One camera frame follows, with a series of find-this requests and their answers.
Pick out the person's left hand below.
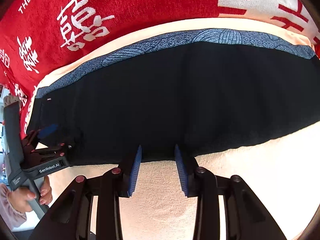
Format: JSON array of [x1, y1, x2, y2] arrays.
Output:
[[8, 176, 53, 213]]

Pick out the peach towel cushion cover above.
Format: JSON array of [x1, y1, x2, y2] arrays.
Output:
[[28, 18, 319, 239]]

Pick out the red sofa cover white characters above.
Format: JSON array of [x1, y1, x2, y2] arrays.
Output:
[[1, 0, 319, 134]]

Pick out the black pants blue patterned trim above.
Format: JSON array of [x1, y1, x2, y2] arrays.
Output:
[[27, 29, 319, 165]]

